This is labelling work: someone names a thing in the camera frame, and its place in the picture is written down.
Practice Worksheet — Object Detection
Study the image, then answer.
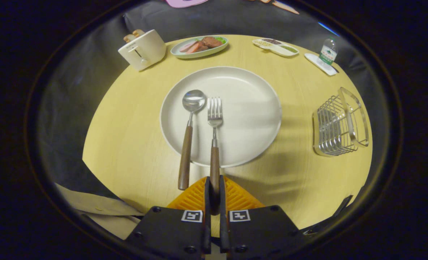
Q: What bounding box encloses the wooden handled metal fork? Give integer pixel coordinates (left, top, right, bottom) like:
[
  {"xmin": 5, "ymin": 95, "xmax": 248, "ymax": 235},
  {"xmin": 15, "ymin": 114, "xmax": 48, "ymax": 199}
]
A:
[{"xmin": 207, "ymin": 97, "xmax": 223, "ymax": 216}]

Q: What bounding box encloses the white toaster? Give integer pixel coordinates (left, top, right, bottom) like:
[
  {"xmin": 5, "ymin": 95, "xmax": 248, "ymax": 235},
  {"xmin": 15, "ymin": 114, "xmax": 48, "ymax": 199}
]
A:
[{"xmin": 118, "ymin": 29, "xmax": 167, "ymax": 72}]

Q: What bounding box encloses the metal wire cutlery rack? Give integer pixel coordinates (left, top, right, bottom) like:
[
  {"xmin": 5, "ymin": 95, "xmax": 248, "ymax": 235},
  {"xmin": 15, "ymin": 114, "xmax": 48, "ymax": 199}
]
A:
[{"xmin": 312, "ymin": 87, "xmax": 370, "ymax": 157}]

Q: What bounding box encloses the clear plastic water bottle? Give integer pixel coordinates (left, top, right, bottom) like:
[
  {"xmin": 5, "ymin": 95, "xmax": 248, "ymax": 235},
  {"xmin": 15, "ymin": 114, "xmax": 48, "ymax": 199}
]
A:
[{"xmin": 319, "ymin": 36, "xmax": 338, "ymax": 66}]

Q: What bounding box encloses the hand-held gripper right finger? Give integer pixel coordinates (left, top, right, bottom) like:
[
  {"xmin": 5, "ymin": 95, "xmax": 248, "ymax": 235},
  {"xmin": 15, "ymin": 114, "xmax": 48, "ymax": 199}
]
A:
[{"xmin": 219, "ymin": 175, "xmax": 308, "ymax": 260}]

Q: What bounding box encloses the white divided dish with beans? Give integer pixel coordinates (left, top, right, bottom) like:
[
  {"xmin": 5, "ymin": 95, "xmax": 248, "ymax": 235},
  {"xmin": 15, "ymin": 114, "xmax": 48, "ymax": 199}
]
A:
[{"xmin": 252, "ymin": 38, "xmax": 299, "ymax": 57}]

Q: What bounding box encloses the large white plate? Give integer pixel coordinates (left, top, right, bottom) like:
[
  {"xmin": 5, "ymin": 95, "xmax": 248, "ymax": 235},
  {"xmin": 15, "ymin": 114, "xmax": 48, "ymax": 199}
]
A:
[{"xmin": 159, "ymin": 66, "xmax": 282, "ymax": 168}]

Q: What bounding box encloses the pale green oval plate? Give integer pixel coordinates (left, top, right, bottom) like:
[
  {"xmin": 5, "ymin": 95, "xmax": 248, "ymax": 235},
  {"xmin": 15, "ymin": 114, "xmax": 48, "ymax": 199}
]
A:
[{"xmin": 170, "ymin": 35, "xmax": 229, "ymax": 59}]

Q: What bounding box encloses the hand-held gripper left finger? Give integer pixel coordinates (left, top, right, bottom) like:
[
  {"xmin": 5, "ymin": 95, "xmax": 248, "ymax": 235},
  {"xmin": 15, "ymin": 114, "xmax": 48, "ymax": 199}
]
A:
[{"xmin": 125, "ymin": 176, "xmax": 211, "ymax": 260}]

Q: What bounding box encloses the sliced meat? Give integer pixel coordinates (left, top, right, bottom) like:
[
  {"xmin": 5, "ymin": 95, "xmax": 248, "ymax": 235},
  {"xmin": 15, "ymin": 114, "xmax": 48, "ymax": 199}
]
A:
[{"xmin": 180, "ymin": 36, "xmax": 223, "ymax": 54}]

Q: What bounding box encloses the small white tray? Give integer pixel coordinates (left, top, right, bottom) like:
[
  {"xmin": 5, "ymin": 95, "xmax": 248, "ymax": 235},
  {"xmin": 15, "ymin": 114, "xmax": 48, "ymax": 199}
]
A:
[{"xmin": 304, "ymin": 53, "xmax": 339, "ymax": 76}]

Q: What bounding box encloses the black backdrop cloth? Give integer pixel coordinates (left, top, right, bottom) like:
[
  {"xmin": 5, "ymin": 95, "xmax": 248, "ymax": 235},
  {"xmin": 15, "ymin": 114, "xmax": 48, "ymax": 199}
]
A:
[{"xmin": 37, "ymin": 0, "xmax": 393, "ymax": 203}]

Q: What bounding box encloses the wooden handled metal spoon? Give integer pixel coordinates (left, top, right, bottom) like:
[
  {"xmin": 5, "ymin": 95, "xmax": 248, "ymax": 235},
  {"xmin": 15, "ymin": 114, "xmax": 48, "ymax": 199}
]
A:
[{"xmin": 178, "ymin": 90, "xmax": 207, "ymax": 191}]

